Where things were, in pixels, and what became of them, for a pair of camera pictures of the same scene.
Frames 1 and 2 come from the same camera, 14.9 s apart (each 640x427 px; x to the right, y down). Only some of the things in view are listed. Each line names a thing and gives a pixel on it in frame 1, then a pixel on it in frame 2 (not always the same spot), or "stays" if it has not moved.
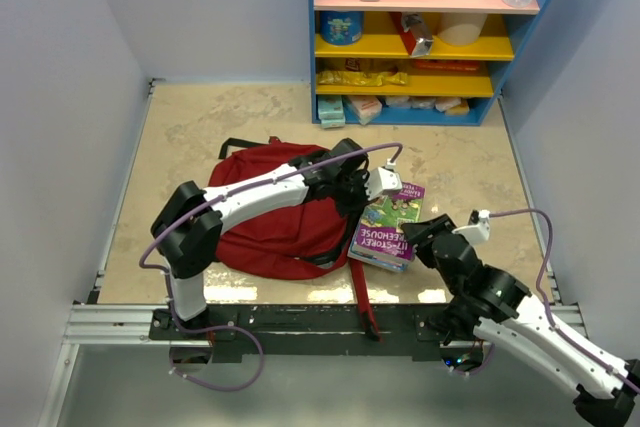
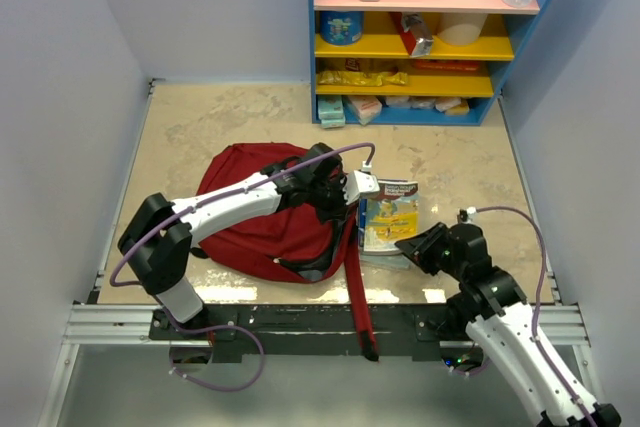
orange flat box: [448, 65] stays
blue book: [401, 266] → [363, 207]
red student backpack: [293, 240] stays
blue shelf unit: [436, 52] stays
